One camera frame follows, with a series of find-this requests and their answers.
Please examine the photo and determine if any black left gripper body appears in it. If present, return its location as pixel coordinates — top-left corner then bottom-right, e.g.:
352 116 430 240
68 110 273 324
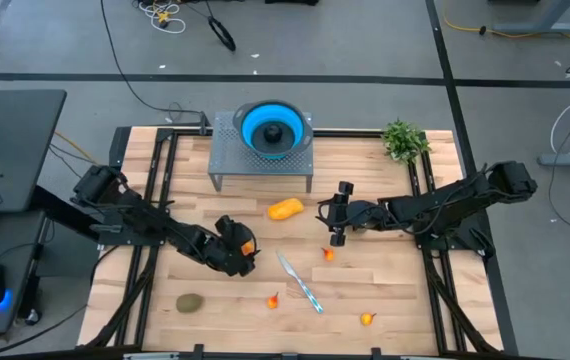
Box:
204 214 255 278

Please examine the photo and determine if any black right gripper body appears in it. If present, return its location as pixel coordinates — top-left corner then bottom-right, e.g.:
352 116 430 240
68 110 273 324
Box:
329 180 382 247

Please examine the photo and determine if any yellow toy mango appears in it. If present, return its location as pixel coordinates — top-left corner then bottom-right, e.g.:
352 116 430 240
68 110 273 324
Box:
266 197 306 222

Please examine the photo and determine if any knife with teal patterned handle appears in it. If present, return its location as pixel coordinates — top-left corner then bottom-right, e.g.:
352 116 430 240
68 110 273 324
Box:
276 250 325 315

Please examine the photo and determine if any dark toy avocado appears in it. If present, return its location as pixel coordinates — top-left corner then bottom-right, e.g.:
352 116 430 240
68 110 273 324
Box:
263 123 284 144

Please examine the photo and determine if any blue collapsible bowl grey rim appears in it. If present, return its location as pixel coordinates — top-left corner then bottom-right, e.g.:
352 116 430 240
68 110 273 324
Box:
232 98 315 161

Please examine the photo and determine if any grey perforated metal shelf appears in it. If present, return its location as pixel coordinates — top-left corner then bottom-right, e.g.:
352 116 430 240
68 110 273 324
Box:
207 109 315 194

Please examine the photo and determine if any small green potted plant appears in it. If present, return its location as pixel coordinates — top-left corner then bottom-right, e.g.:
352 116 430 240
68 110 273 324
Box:
380 118 432 165

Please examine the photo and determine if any black desk support beam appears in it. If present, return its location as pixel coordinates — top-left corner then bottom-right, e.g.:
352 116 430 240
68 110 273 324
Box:
29 183 104 242

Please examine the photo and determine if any dark grey side desk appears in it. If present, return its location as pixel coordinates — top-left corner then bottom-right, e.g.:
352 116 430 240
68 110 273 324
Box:
0 209 49 335

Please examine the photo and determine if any large black desk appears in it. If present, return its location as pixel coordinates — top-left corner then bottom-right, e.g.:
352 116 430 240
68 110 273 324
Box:
0 89 68 214

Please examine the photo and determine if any grey desk leg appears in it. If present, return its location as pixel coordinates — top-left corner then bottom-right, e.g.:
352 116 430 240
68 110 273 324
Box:
489 0 570 37

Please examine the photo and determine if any black aluminium table frame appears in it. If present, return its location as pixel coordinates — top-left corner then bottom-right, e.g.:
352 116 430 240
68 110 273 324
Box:
77 125 521 360

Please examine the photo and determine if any yellow cable by desk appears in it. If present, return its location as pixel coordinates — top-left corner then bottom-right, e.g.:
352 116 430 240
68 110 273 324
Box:
53 130 100 166

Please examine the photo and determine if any black cable loop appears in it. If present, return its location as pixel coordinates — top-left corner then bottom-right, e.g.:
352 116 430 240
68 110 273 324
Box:
206 15 238 53

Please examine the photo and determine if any long black floor cable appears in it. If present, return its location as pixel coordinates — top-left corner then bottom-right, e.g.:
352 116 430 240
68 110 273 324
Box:
99 0 205 117

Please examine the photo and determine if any white and yellow cable coil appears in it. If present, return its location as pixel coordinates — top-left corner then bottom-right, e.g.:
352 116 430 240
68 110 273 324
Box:
134 0 187 35

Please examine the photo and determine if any yellow floor cable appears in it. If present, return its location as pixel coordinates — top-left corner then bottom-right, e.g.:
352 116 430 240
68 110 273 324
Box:
442 0 570 57

